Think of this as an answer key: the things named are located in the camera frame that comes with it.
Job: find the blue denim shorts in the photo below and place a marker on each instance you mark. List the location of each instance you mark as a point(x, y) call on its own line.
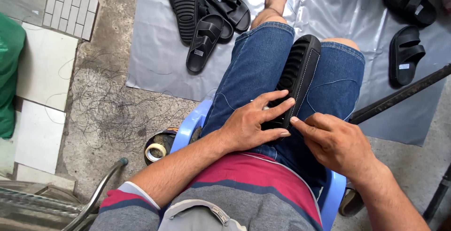
point(253, 69)

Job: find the dark metal pole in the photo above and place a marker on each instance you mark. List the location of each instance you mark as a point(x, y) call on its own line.
point(438, 194)

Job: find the person's left hand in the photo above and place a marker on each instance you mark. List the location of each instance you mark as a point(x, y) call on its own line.
point(243, 129)

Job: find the metal rack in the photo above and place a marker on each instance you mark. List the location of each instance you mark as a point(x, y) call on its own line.
point(31, 202)

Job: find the red grey striped shirt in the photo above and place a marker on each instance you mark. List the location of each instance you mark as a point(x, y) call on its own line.
point(253, 188)

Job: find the white sewing thread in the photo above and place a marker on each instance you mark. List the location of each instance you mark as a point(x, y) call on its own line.
point(329, 83)

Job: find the blue plastic chair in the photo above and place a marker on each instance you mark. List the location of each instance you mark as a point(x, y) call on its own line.
point(333, 192)

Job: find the black metal rod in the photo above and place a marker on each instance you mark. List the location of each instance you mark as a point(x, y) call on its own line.
point(398, 95)

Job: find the green bag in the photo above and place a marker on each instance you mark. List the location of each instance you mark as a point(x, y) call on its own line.
point(8, 76)

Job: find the round roll under chair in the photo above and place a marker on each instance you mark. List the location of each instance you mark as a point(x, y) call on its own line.
point(350, 202)

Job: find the grey plastic sheet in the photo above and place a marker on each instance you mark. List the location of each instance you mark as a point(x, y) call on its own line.
point(158, 48)

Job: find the beige tape roll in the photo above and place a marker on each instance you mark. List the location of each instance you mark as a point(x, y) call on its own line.
point(156, 151)

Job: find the curved chrome metal tube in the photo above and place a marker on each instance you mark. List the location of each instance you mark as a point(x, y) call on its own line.
point(97, 194)

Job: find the person's right knee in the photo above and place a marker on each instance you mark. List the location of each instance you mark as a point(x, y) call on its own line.
point(341, 43)

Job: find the black sandal with white stitching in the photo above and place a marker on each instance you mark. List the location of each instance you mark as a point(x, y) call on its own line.
point(299, 69)

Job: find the pile of black sandals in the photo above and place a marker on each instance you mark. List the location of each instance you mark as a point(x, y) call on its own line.
point(206, 12)

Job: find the person's right hand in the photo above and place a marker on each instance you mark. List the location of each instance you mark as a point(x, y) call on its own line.
point(338, 146)

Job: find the round metal tin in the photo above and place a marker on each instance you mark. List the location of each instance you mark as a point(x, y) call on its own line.
point(165, 141)

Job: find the tangle of thin thread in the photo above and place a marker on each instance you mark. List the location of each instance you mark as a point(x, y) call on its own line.
point(116, 111)

